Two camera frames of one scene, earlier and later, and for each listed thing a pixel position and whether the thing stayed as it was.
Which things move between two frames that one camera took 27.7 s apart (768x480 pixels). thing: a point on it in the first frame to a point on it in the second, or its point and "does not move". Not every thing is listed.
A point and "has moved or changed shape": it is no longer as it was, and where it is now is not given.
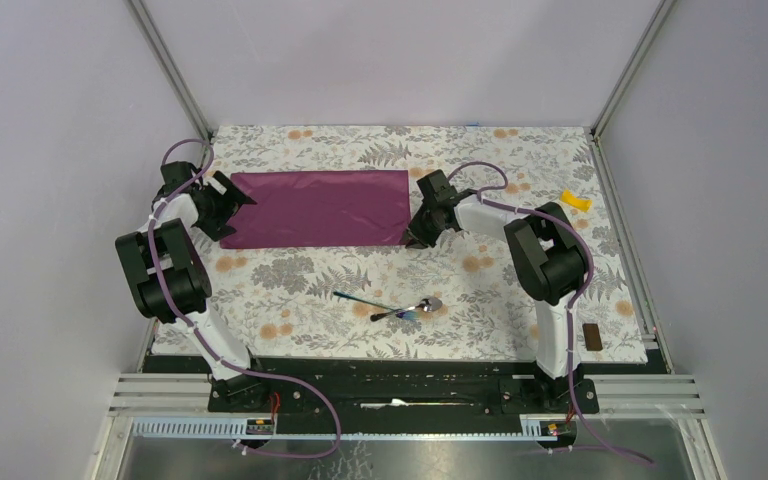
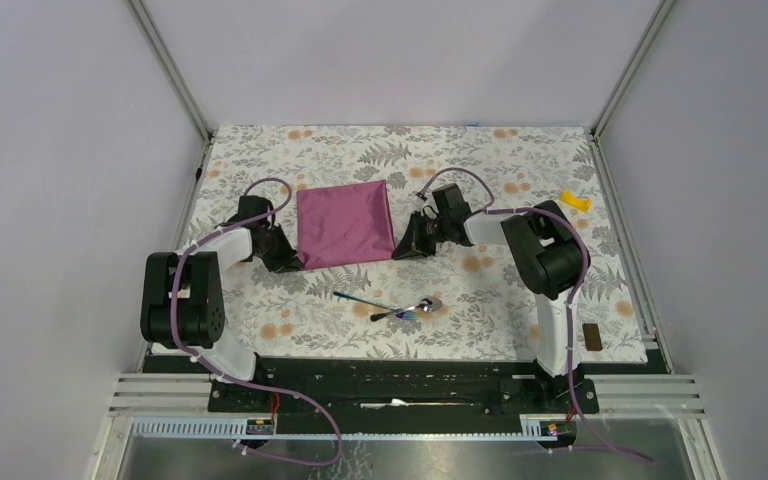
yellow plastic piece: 581,204 does not move
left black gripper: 216,227 to 287,260
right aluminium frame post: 649,36 does not move
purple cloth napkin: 320,209 has moved or changed shape
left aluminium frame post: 169,66 does not move
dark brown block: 592,337 does not move
